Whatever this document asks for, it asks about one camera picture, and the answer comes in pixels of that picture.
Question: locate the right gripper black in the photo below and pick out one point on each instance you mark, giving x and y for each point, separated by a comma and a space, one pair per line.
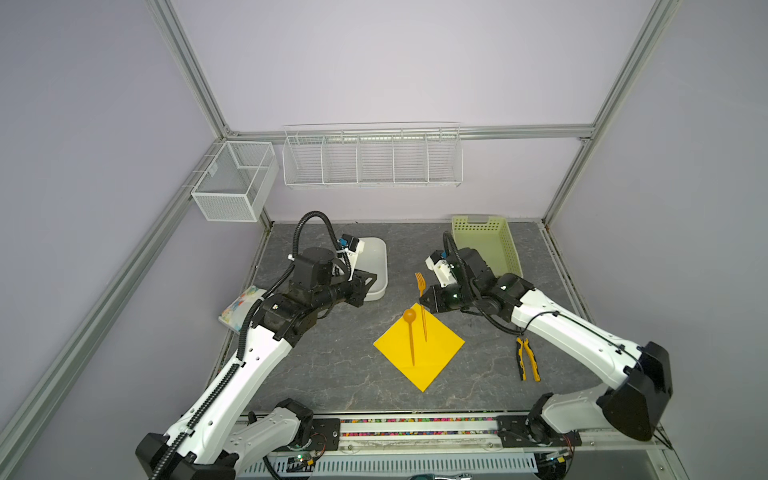
435, 305

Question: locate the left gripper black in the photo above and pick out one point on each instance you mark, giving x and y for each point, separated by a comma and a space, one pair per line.
359, 289

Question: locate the orange plastic fork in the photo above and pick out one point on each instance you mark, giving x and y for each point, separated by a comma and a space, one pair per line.
421, 284

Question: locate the white oval plastic tub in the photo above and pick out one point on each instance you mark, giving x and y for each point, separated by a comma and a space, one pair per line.
373, 259

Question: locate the orange plastic spoon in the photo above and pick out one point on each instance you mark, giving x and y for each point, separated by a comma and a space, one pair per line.
409, 317

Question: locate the yellow paper napkin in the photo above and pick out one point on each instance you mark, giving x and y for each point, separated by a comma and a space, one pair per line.
432, 356

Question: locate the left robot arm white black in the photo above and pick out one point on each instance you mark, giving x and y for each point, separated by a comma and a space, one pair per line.
205, 442

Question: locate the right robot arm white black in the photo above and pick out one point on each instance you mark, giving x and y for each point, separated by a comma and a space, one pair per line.
636, 380

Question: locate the green perforated plastic basket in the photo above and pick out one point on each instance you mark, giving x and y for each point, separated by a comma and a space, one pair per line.
492, 238

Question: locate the yellow black pliers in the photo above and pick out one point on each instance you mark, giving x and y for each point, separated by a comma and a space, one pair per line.
526, 360

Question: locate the white mesh box basket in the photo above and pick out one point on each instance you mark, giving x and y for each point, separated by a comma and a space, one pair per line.
235, 185

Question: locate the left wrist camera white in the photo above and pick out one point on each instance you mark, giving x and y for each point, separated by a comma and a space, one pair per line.
351, 248

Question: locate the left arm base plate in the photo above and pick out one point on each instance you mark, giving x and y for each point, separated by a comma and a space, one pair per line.
318, 433

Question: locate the white wire wall rack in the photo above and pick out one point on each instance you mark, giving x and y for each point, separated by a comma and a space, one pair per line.
376, 155

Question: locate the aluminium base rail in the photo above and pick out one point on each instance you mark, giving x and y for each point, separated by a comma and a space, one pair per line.
402, 432

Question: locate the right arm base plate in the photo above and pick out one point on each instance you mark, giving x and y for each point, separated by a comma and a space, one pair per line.
518, 431

